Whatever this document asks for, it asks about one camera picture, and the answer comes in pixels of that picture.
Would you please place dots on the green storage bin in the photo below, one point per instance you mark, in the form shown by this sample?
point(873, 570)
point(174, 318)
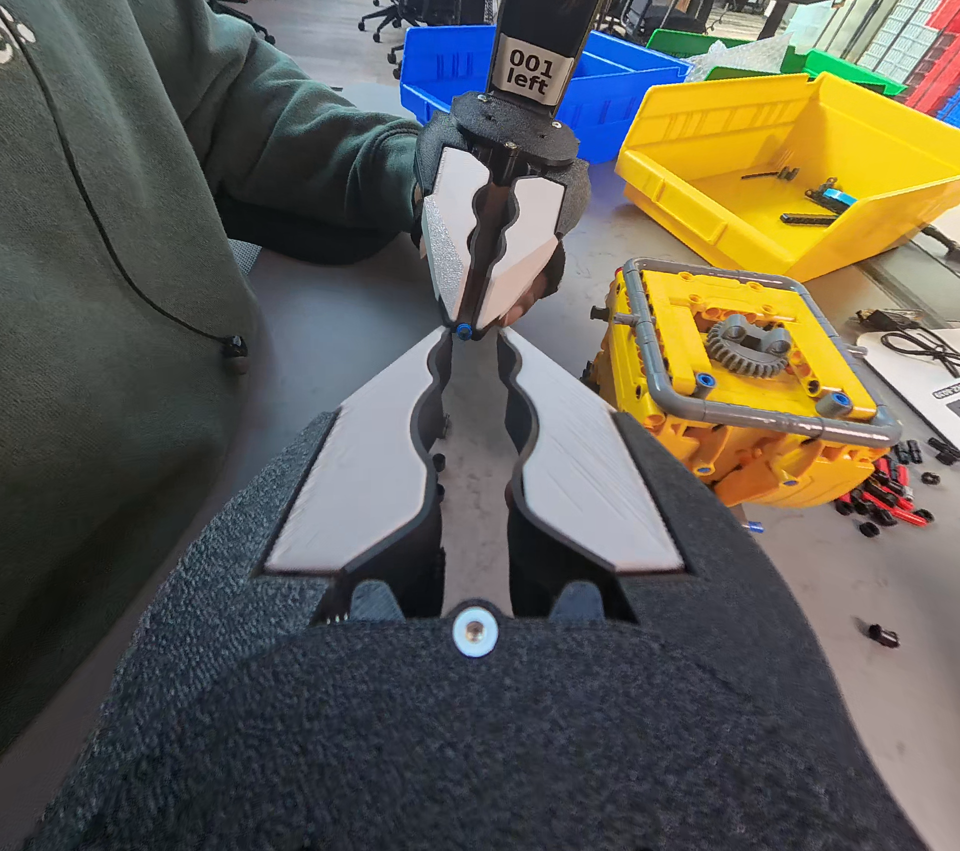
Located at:
point(855, 75)
point(690, 41)

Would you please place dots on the black lego beam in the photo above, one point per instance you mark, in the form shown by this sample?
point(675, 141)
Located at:
point(806, 219)

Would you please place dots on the pile of black red pins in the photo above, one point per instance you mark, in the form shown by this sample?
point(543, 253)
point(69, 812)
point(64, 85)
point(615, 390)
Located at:
point(885, 491)

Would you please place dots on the yellow storage bin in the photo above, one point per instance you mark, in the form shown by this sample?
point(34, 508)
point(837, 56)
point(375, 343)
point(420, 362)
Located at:
point(712, 116)

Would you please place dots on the lego instruction booklet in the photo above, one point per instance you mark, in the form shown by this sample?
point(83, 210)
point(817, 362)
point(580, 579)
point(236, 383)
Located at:
point(951, 401)

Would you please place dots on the person's left forearm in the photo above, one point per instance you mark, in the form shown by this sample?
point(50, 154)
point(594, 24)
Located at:
point(300, 138)

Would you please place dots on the stack of coloured plastic crates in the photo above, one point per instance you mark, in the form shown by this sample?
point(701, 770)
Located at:
point(915, 26)

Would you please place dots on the blue storage bin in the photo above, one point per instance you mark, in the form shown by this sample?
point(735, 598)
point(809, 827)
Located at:
point(450, 63)

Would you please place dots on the person's left hand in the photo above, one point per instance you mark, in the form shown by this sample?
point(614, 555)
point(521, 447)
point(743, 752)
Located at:
point(521, 307)

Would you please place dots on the yellow lego robot model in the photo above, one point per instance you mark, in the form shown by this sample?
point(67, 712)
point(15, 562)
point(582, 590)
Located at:
point(675, 416)

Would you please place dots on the blue black lego piece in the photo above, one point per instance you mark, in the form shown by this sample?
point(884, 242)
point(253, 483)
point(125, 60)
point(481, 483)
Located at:
point(832, 195)

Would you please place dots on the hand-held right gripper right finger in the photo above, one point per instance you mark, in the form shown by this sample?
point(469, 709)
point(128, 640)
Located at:
point(592, 491)

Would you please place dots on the grey office chair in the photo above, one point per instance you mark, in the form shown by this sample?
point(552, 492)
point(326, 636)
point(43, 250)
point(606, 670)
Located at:
point(244, 257)

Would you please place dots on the blue lego long pin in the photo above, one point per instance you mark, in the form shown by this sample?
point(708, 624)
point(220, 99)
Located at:
point(463, 331)

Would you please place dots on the clear plastic bag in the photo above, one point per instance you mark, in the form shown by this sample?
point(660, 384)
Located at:
point(750, 60)

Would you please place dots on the grey flat device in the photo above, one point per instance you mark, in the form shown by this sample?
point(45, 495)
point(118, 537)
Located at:
point(922, 281)

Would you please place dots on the black lego axle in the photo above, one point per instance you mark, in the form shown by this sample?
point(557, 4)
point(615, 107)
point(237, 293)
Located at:
point(769, 174)

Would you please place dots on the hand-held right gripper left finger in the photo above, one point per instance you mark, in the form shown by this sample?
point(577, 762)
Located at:
point(352, 491)

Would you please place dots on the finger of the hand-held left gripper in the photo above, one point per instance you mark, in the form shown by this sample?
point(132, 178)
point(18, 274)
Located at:
point(532, 221)
point(446, 228)

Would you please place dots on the black lego hub connector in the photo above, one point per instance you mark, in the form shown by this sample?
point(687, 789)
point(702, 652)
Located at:
point(439, 463)

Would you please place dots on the black tee lego connector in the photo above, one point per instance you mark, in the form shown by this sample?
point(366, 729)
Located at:
point(945, 450)

